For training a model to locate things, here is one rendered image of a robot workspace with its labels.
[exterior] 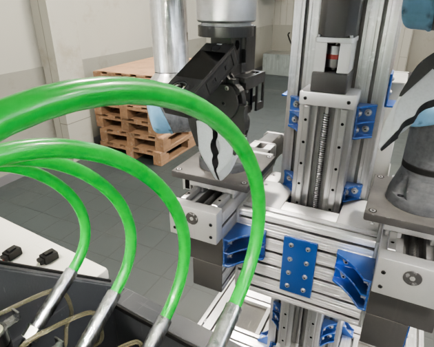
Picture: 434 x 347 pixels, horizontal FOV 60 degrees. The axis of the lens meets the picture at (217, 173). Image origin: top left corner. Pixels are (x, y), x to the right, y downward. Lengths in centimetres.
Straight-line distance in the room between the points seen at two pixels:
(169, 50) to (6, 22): 279
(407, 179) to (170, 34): 62
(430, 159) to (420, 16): 33
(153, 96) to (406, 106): 28
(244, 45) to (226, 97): 8
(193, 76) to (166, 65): 48
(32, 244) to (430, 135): 86
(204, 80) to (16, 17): 331
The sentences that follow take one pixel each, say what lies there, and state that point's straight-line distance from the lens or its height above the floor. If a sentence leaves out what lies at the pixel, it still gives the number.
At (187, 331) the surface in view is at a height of 95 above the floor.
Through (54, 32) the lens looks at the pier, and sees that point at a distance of 368.
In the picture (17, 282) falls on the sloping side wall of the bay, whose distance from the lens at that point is 61.
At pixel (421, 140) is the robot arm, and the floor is 120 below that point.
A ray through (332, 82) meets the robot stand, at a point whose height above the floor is 128.
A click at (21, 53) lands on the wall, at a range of 370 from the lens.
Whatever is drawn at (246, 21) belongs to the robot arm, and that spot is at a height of 143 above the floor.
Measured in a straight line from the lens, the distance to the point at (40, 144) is 27.
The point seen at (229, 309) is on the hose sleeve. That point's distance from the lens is 40.
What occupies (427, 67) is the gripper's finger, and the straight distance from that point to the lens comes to 44.
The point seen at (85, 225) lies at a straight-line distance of 54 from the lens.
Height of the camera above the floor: 146
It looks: 25 degrees down
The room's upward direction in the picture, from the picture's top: straight up
